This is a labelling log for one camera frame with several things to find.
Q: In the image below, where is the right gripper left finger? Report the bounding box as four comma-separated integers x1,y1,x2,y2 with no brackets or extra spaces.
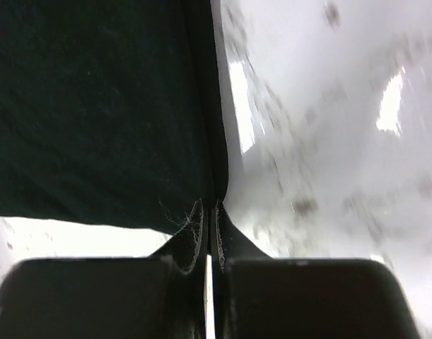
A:
0,201,207,338

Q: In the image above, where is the black t shirt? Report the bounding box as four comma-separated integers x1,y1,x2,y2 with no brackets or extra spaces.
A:
0,1,228,234

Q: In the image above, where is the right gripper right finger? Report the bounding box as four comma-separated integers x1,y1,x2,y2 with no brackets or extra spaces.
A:
210,203,419,338

